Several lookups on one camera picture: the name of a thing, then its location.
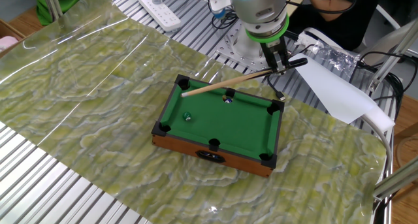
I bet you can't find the white paper sheet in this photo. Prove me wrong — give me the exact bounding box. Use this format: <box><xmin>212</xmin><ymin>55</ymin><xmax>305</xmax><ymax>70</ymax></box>
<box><xmin>289</xmin><ymin>52</ymin><xmax>396</xmax><ymax>133</ymax></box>

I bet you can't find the black USB cable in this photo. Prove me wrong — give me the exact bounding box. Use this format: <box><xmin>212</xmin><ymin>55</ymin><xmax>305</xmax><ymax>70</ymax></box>
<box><xmin>266</xmin><ymin>75</ymin><xmax>287</xmax><ymax>103</ymax></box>

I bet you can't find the black cable bundle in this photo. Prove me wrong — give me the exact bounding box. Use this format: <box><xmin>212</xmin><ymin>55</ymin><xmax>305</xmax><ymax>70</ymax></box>
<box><xmin>357</xmin><ymin>50</ymin><xmax>418</xmax><ymax>120</ymax></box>

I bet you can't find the white office chair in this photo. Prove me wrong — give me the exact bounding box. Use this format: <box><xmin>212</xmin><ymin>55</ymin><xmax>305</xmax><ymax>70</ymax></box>
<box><xmin>302</xmin><ymin>3</ymin><xmax>403</xmax><ymax>55</ymax></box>

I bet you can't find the aluminium frame post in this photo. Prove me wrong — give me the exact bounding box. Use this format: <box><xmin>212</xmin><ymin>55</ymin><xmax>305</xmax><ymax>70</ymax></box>
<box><xmin>41</xmin><ymin>0</ymin><xmax>63</xmax><ymax>22</ymax></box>
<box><xmin>372</xmin><ymin>157</ymin><xmax>418</xmax><ymax>202</ymax></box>
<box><xmin>368</xmin><ymin>18</ymin><xmax>418</xmax><ymax>93</ymax></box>

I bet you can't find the green cloth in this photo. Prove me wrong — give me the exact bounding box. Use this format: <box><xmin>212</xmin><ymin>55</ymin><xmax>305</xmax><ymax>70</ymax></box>
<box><xmin>31</xmin><ymin>0</ymin><xmax>93</xmax><ymax>27</ymax></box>

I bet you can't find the white power strip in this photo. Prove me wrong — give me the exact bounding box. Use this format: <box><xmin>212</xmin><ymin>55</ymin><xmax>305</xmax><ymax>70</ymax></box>
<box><xmin>138</xmin><ymin>0</ymin><xmax>182</xmax><ymax>33</ymax></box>

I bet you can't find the black coiled cable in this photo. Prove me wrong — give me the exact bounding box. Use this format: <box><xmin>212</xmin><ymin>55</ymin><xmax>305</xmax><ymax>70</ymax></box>
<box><xmin>211</xmin><ymin>8</ymin><xmax>240</xmax><ymax>31</ymax></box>

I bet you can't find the white hose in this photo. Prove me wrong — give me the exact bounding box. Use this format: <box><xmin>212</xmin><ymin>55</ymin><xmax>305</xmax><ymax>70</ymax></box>
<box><xmin>361</xmin><ymin>114</ymin><xmax>393</xmax><ymax>176</ymax></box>

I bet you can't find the brown cardboard box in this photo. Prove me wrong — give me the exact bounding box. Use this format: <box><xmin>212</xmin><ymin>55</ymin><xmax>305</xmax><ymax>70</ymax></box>
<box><xmin>0</xmin><ymin>18</ymin><xmax>27</xmax><ymax>58</ymax></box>

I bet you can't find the clear plastic bag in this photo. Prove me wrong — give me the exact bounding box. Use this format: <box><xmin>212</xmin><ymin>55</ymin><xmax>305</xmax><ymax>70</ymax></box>
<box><xmin>306</xmin><ymin>37</ymin><xmax>361</xmax><ymax>78</ymax></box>

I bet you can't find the mini green pool table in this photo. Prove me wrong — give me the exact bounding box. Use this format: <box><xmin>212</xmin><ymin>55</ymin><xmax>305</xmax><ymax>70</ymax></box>
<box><xmin>151</xmin><ymin>74</ymin><xmax>285</xmax><ymax>178</ymax></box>

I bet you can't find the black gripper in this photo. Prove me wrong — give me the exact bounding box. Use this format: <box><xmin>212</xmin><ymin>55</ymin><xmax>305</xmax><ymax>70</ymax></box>
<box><xmin>260</xmin><ymin>38</ymin><xmax>292</xmax><ymax>75</ymax></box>

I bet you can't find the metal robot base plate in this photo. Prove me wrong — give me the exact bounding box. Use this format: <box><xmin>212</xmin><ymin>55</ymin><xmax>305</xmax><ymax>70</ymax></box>
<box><xmin>215</xmin><ymin>20</ymin><xmax>272</xmax><ymax>72</ymax></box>

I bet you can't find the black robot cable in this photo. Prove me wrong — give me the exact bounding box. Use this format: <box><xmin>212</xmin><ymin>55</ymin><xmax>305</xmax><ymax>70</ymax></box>
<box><xmin>286</xmin><ymin>0</ymin><xmax>359</xmax><ymax>15</ymax></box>

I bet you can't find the wooden pool cue black butt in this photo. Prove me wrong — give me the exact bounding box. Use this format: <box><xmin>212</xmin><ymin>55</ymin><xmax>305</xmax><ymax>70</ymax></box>
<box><xmin>180</xmin><ymin>57</ymin><xmax>308</xmax><ymax>98</ymax></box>

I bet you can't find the person in black shirt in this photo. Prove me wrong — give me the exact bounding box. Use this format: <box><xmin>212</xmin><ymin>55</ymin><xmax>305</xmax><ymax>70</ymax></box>
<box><xmin>287</xmin><ymin>0</ymin><xmax>383</xmax><ymax>52</ymax></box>

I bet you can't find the pink cloth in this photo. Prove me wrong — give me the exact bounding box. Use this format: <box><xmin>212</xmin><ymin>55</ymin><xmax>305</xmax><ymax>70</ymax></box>
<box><xmin>0</xmin><ymin>36</ymin><xmax>19</xmax><ymax>53</ymax></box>

